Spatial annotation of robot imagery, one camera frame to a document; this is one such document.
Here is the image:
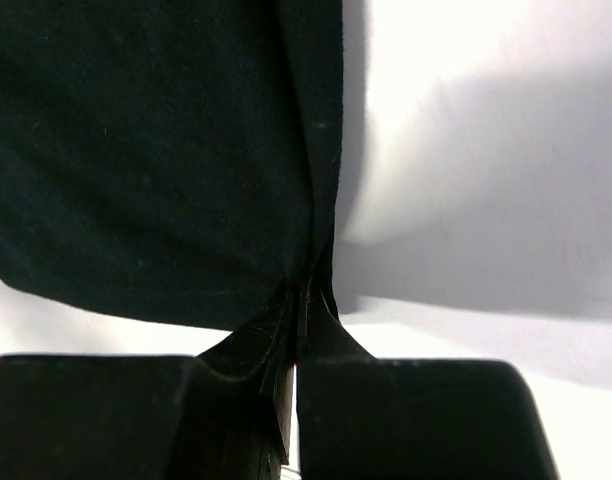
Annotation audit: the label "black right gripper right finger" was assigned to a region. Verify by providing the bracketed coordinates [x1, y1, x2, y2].
[297, 285, 557, 479]

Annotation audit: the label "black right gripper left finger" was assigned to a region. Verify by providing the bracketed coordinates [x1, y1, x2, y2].
[0, 285, 298, 479]

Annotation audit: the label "black t-shirt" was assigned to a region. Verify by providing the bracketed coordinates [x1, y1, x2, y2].
[0, 1, 365, 330]

